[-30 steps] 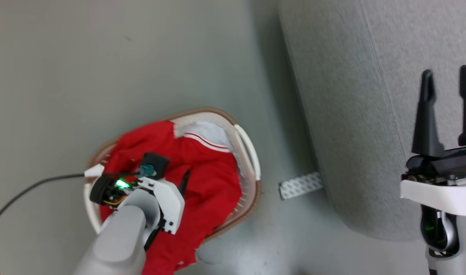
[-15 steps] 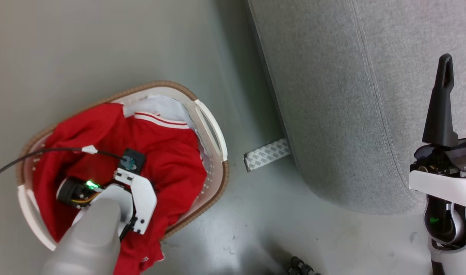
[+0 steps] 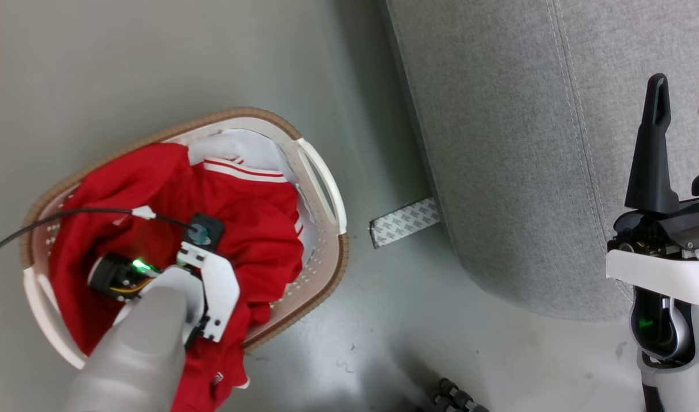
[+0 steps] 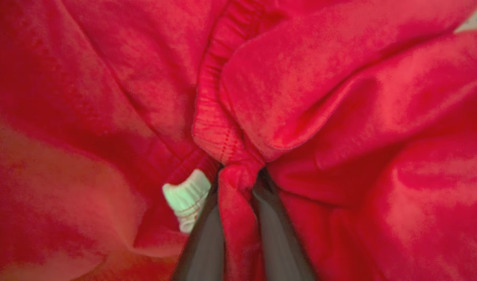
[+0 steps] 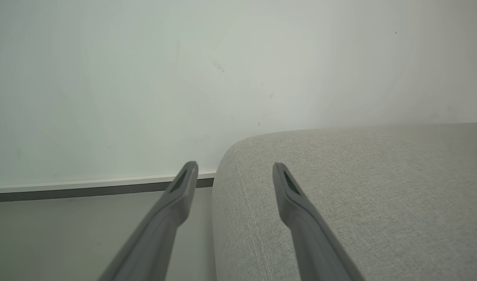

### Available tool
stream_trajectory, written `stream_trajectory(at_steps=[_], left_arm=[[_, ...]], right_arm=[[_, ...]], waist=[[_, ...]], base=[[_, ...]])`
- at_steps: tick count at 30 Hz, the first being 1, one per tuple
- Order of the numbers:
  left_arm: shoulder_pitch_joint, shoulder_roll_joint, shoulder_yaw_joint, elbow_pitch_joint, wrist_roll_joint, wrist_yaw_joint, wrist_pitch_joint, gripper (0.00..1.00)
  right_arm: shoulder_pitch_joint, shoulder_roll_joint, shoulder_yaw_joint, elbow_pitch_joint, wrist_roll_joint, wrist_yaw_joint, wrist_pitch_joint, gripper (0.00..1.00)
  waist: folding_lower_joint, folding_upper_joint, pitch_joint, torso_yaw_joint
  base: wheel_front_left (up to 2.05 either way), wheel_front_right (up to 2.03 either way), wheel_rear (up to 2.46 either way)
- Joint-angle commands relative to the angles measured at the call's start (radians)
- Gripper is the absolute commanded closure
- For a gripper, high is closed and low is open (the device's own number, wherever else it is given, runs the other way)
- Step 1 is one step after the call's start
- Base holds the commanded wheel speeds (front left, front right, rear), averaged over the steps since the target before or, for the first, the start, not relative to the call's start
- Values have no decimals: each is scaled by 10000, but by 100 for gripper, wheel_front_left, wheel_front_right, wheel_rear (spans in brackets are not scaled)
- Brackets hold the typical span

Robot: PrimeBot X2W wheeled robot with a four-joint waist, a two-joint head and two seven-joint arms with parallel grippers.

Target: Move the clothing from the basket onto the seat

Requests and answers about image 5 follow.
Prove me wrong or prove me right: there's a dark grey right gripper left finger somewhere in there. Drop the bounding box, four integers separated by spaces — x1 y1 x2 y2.
98 161 199 281

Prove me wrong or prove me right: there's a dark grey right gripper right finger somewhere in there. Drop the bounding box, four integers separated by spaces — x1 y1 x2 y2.
272 162 365 281

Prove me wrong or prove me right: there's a light grey fabric sofa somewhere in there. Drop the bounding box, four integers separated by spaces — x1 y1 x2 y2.
211 122 477 281

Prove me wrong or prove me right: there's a white baseboard with grey strip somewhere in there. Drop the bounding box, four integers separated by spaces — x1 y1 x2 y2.
0 171 217 203

